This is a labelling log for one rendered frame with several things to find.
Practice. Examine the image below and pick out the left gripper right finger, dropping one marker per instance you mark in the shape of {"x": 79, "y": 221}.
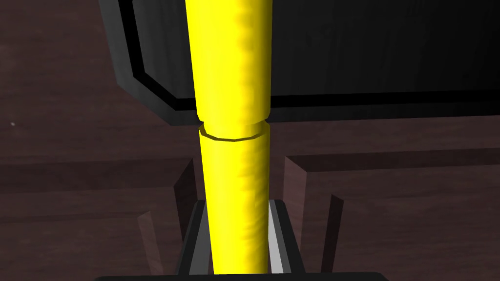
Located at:
{"x": 282, "y": 242}

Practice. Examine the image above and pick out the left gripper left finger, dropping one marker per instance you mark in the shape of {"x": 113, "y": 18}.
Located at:
{"x": 197, "y": 242}

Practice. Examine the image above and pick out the black appliance door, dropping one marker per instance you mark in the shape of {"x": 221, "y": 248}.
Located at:
{"x": 351, "y": 50}

